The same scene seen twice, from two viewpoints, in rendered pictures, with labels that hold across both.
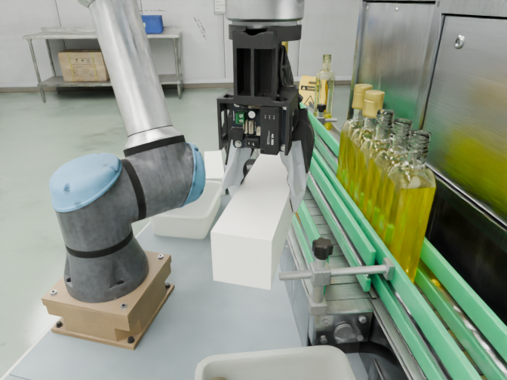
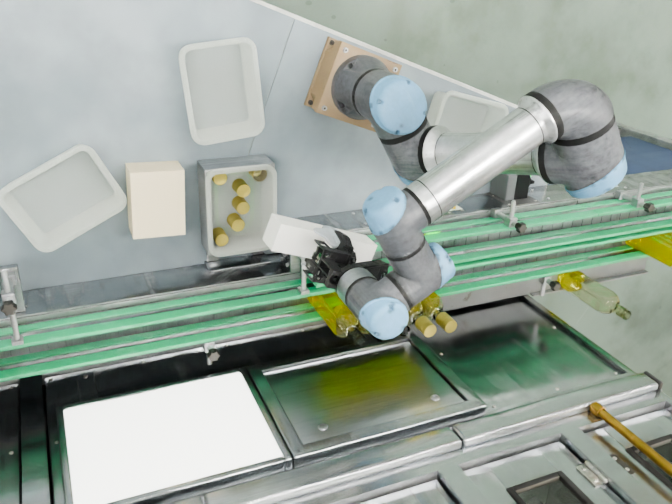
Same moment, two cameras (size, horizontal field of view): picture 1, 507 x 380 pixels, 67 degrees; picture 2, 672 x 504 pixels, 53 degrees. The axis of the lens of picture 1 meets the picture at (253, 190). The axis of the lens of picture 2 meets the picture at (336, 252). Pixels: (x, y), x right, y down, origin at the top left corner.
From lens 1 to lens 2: 1.13 m
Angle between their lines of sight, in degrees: 42
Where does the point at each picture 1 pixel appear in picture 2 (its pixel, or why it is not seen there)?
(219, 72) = not seen: outside the picture
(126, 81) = not seen: hidden behind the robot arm
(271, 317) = (320, 199)
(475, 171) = (354, 365)
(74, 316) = (328, 64)
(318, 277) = not seen: hidden behind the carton
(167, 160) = (410, 165)
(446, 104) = (411, 373)
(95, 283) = (339, 91)
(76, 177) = (389, 107)
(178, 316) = (330, 130)
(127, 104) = (455, 145)
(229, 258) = (273, 227)
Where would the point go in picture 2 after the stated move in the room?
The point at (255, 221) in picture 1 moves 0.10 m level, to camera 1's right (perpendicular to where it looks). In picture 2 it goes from (288, 243) to (283, 286)
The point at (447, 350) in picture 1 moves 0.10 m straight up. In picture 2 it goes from (244, 302) to (257, 323)
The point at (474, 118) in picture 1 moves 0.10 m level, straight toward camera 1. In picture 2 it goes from (381, 379) to (352, 365)
